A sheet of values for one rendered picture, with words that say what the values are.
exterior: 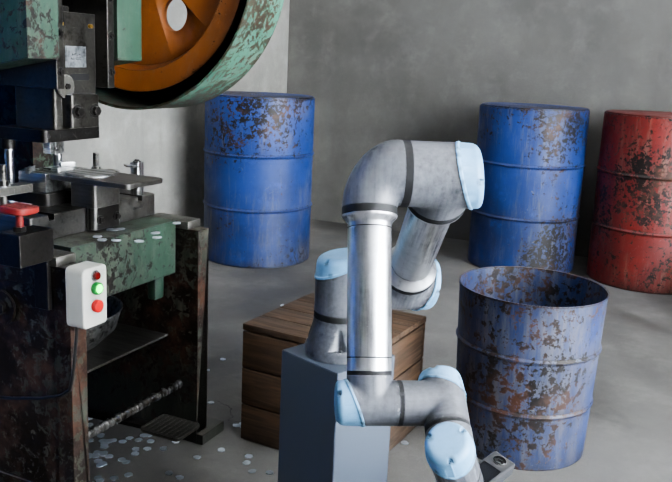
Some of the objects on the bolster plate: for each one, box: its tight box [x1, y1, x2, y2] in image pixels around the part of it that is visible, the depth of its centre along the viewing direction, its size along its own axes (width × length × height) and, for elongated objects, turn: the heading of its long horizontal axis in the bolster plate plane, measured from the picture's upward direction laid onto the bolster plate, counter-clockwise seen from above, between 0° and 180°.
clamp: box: [0, 164, 33, 205], centre depth 193 cm, size 6×17×10 cm, turn 143°
